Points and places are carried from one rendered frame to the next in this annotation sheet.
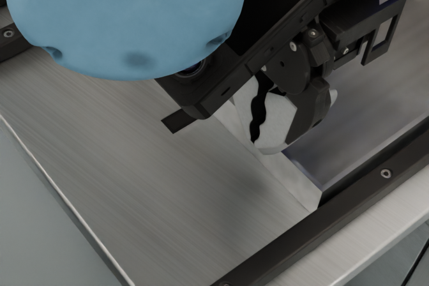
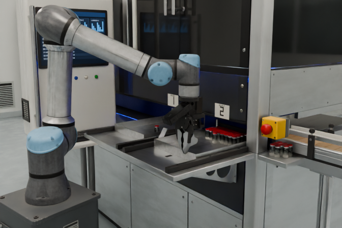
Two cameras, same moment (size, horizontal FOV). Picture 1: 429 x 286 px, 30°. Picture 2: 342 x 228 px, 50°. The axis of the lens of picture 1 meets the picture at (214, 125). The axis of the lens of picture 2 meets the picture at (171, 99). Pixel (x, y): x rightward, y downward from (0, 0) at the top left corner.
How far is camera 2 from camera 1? 0.97 m
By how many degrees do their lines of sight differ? 44
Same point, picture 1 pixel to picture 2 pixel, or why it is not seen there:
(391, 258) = not seen: outside the picture
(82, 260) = not seen: outside the picture
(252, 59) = (178, 114)
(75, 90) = (146, 153)
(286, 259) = (189, 163)
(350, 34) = (195, 116)
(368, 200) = (206, 158)
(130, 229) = (158, 165)
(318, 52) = (189, 117)
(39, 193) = not seen: outside the picture
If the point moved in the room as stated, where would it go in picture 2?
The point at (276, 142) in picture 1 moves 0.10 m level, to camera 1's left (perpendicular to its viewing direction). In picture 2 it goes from (186, 144) to (158, 143)
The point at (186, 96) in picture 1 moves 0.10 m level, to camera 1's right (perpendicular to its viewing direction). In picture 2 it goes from (167, 119) to (196, 119)
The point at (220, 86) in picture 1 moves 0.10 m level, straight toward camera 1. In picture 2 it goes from (173, 117) to (169, 124)
